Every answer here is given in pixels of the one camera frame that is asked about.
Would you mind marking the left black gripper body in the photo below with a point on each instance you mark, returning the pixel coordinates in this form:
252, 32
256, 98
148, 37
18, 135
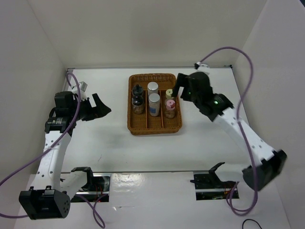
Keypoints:
84, 108

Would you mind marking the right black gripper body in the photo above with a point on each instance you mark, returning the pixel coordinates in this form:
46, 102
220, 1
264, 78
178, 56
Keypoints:
187, 94

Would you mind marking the yellow-lid spice bottle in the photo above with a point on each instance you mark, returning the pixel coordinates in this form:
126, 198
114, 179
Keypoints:
169, 94

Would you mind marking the silver-lid blue-label bottle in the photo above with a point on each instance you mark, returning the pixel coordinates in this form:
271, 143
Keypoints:
152, 88
154, 104

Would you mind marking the pink-lid spice bottle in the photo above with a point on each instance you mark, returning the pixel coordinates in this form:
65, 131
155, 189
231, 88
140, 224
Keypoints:
170, 108

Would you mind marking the black-lid spice bottle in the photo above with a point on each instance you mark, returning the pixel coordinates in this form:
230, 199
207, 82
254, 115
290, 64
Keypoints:
137, 90
138, 104

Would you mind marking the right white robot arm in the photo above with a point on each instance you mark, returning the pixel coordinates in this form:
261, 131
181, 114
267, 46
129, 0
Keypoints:
266, 162

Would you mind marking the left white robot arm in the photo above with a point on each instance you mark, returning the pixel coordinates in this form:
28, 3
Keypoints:
49, 197

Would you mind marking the brown wicker divided tray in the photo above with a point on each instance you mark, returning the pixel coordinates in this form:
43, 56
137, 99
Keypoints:
144, 123

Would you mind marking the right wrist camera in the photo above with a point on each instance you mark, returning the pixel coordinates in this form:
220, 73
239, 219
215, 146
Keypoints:
201, 67

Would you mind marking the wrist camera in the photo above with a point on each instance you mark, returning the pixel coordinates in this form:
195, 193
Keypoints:
79, 90
201, 67

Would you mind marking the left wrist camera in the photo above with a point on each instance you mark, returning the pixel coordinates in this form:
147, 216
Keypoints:
79, 90

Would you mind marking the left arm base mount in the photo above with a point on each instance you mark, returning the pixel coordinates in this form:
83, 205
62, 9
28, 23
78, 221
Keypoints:
98, 191

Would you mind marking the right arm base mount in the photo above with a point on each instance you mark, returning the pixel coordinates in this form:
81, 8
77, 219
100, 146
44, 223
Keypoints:
208, 186

